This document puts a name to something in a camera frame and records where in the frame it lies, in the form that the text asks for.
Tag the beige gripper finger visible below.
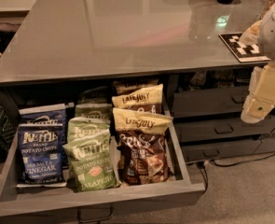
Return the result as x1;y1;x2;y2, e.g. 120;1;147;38
240;20;262;45
241;97;273;124

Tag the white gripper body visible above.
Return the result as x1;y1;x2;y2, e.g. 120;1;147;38
249;61;275;109

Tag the blue kettle chip bag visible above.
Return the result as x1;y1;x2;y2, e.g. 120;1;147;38
20;104;68;168
18;124;66;188

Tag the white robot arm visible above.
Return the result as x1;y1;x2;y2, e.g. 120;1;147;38
240;3;275;124

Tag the grey closed drawer upper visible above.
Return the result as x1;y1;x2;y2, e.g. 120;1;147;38
171;86;275;119

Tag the grey closed drawer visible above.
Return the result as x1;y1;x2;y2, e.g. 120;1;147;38
171;86;275;119
182;137;275;162
174;116;275;142

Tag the grey closed drawer middle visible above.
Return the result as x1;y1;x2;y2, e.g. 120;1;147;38
174;116;275;142

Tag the grey closed drawer lower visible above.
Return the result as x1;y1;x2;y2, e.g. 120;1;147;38
182;137;275;162

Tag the middle brown Late July bag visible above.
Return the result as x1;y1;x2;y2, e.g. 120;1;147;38
112;84;163;114

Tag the brown late july bag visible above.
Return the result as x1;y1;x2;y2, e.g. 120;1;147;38
113;108;172;185
112;84;163;114

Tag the front brown Late July bag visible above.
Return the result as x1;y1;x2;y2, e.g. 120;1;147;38
113;108;172;185

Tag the rear Late July chip bag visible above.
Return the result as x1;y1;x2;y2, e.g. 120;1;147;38
112;78;158;95

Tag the rear green Kettle chip bag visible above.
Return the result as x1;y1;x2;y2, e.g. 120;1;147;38
75;104;112;120

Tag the green kettle chip bag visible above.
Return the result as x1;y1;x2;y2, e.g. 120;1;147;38
67;117;110;142
75;104;112;120

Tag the middle green Kettle chip bag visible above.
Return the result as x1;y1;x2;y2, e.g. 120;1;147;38
67;117;110;142

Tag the front green jalapeno chip bag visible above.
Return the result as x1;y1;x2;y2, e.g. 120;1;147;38
63;130;117;192

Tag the open grey top drawer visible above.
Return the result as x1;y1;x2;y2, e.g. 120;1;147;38
0;87;206;220

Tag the black white fiducial marker tile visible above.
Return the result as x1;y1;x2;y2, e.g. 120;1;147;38
219;33;268;63

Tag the black power cable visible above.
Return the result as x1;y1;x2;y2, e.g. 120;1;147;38
196;151;275;194

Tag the black drawer handle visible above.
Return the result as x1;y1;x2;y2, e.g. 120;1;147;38
77;207;114;224

